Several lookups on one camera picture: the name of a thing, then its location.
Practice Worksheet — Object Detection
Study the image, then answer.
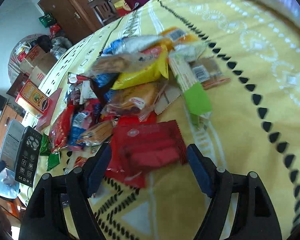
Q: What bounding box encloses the large red snack pack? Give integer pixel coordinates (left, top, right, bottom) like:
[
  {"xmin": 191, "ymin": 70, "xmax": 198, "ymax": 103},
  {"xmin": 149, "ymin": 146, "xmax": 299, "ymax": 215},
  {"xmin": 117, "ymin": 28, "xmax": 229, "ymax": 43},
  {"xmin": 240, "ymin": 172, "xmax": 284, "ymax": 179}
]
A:
[{"xmin": 105, "ymin": 120, "xmax": 187, "ymax": 188}]

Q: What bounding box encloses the blue white snack bag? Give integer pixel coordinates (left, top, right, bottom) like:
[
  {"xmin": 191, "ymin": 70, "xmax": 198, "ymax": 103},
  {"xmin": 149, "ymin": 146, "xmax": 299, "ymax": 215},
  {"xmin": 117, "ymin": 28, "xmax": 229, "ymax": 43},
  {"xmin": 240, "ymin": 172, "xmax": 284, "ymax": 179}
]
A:
[{"xmin": 101, "ymin": 35, "xmax": 163, "ymax": 56}]

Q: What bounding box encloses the clear blue plastic bowl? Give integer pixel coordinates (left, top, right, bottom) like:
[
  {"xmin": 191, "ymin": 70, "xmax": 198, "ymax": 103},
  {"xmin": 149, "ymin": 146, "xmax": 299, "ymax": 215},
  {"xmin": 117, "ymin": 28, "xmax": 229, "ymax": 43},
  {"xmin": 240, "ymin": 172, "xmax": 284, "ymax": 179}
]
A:
[{"xmin": 0, "ymin": 168, "xmax": 19, "ymax": 199}]

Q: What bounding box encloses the black product box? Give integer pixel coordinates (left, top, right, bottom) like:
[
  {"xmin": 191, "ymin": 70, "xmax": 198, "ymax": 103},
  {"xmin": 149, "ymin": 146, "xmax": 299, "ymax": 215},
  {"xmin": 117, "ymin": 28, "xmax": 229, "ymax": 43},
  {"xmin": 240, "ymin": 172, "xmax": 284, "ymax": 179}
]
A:
[{"xmin": 14, "ymin": 126, "xmax": 43, "ymax": 187}]

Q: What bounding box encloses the grey white 1377 box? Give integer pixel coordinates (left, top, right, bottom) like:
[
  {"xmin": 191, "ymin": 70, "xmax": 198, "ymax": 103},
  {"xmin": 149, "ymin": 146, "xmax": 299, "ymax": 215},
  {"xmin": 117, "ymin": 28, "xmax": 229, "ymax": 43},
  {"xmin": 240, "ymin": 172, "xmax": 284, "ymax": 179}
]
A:
[{"xmin": 0, "ymin": 119, "xmax": 25, "ymax": 171}]

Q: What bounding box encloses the yellow patterned bed sheet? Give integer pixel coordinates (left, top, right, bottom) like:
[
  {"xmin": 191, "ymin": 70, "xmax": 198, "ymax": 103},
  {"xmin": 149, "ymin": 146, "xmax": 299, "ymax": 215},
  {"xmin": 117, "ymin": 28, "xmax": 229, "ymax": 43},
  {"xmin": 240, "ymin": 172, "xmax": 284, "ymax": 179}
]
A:
[{"xmin": 39, "ymin": 0, "xmax": 300, "ymax": 239}]

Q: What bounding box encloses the wooden chest of drawers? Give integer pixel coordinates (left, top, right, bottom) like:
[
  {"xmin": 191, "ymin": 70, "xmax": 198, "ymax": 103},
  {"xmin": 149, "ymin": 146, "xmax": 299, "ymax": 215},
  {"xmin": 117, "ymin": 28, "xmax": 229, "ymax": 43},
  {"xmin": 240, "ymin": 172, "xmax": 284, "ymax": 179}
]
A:
[{"xmin": 0, "ymin": 105, "xmax": 23, "ymax": 149}]

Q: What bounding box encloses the red yellow carton box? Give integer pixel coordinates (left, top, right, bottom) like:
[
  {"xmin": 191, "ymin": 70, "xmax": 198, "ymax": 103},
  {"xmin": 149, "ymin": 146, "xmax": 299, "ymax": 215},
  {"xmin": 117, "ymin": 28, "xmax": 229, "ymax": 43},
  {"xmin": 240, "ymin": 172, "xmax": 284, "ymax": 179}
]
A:
[{"xmin": 15, "ymin": 80, "xmax": 52, "ymax": 119}]

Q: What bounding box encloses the dark wooden side chair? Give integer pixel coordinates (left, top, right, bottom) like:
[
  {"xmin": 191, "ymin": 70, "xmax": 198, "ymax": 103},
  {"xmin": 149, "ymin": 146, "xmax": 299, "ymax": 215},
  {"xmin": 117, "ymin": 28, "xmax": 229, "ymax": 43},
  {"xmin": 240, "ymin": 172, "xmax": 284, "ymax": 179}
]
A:
[{"xmin": 6, "ymin": 73, "xmax": 29, "ymax": 98}]

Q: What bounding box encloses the lower cardboard box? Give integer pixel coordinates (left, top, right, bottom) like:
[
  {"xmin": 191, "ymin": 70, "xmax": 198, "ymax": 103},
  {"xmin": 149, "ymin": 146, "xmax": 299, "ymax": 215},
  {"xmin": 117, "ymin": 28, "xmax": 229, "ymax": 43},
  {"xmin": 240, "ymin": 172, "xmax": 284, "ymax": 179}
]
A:
[{"xmin": 29, "ymin": 53, "xmax": 57, "ymax": 87}]

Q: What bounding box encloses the cardboard box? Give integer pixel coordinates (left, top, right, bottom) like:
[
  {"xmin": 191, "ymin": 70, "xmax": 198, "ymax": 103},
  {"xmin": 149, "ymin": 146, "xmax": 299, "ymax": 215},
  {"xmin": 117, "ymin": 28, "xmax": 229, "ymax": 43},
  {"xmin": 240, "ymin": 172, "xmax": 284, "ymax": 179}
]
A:
[
  {"xmin": 29, "ymin": 53, "xmax": 57, "ymax": 87},
  {"xmin": 19, "ymin": 44, "xmax": 46, "ymax": 76}
]

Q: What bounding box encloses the green snack wrapper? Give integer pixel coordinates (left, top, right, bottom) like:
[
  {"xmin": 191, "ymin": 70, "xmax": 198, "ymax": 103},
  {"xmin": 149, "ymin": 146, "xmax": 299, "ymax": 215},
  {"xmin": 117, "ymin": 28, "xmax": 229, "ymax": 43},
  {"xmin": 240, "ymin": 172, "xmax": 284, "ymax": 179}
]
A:
[{"xmin": 168, "ymin": 53, "xmax": 212, "ymax": 119}]

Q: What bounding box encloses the upper cardboard box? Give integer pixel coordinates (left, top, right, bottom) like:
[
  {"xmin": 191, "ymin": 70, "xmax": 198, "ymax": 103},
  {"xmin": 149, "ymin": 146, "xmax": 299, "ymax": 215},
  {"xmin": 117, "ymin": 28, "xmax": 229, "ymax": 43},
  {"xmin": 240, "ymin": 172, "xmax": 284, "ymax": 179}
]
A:
[{"xmin": 19, "ymin": 44, "xmax": 46, "ymax": 76}]

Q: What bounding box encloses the yellow snack bag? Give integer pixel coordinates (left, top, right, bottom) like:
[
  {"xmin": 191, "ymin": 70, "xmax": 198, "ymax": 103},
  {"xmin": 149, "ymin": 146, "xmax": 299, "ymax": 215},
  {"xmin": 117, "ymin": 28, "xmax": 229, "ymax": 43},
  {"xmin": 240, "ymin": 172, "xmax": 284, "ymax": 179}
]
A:
[{"xmin": 112, "ymin": 45, "xmax": 169, "ymax": 90}]

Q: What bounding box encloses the wooden chair by wardrobe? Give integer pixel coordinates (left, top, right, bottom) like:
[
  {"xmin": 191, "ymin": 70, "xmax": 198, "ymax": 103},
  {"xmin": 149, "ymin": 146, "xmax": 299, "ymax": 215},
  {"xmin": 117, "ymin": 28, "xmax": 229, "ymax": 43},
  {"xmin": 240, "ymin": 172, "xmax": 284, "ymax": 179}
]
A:
[{"xmin": 88, "ymin": 0, "xmax": 120, "ymax": 26}]

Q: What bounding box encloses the red gift box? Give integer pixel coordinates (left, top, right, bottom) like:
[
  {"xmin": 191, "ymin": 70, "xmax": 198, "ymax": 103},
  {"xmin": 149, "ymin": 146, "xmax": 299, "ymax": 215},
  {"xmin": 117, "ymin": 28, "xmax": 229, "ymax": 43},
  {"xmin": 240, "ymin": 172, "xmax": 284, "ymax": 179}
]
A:
[{"xmin": 114, "ymin": 0, "xmax": 132, "ymax": 17}]

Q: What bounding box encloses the dark wooden wardrobe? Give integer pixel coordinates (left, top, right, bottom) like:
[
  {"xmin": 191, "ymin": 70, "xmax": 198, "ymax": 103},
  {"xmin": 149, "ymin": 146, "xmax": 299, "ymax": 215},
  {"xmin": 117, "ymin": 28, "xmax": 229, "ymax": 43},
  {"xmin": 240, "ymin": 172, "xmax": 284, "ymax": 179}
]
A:
[{"xmin": 38, "ymin": 0, "xmax": 104, "ymax": 43}]

